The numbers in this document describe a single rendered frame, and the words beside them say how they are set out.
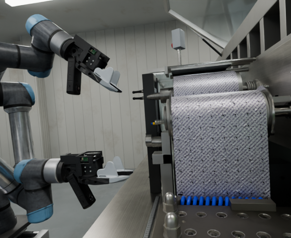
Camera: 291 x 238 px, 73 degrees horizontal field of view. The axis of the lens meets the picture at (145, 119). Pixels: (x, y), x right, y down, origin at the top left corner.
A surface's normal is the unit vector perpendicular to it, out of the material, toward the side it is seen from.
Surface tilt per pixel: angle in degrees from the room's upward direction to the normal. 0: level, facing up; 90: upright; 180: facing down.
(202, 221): 0
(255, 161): 90
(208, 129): 90
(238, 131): 90
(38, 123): 90
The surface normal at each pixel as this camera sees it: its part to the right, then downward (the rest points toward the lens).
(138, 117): -0.14, 0.05
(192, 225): -0.07, -1.00
